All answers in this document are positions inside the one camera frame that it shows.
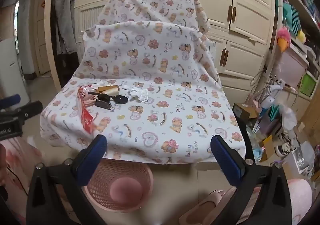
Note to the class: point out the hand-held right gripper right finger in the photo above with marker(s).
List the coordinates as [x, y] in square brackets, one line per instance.
[226, 162]

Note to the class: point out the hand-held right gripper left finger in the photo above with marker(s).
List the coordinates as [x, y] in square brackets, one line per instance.
[92, 161]

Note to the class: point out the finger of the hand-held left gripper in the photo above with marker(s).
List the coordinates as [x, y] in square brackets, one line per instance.
[30, 110]
[12, 99]

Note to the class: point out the pink mesh wastebasket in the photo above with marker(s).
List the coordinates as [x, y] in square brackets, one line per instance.
[130, 177]

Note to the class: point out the red snack wrapper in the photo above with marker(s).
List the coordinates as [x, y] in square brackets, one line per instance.
[86, 115]

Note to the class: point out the dark cylindrical roller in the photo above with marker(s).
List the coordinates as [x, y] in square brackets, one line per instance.
[103, 105]

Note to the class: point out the black round lid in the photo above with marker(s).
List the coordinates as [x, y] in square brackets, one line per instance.
[118, 99]

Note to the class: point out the white tissue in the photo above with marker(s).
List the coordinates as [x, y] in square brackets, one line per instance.
[140, 94]

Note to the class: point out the white appliance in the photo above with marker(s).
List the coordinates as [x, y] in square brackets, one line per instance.
[11, 70]

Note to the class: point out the pink slipper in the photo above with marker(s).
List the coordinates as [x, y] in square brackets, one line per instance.
[207, 205]

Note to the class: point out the brown cardboard box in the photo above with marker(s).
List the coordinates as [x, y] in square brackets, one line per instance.
[246, 111]

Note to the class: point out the black and white sneaker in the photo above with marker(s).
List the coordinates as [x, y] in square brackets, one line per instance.
[285, 146]

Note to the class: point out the small white paper scrap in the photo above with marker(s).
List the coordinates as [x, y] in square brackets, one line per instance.
[95, 87]

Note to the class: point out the clear plastic bag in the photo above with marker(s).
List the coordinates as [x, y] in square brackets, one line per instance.
[303, 157]

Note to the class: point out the pink fuzzy cloth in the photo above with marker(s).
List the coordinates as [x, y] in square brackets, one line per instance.
[301, 200]

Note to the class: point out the white hair dryer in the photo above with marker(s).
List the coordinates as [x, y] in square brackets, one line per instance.
[273, 91]

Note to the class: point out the hanging grey clothes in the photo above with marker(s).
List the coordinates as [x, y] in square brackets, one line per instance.
[65, 2]

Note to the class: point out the green storage bin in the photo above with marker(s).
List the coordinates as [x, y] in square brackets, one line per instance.
[307, 85]

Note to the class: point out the bear printed blanket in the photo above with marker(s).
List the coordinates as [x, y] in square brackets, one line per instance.
[150, 65]

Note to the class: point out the pink storage box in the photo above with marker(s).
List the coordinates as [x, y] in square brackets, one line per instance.
[291, 67]

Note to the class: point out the pink plush toy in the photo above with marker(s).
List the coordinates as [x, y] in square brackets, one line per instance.
[283, 37]

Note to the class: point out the yellow plush toy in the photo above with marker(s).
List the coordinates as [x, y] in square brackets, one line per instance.
[302, 36]

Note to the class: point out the cream wardrobe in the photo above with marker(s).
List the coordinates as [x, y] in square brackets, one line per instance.
[250, 15]

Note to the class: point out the teal striped cloth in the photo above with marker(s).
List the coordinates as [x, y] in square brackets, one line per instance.
[291, 16]

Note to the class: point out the curved cream frame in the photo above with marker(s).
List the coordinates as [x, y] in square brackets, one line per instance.
[50, 40]

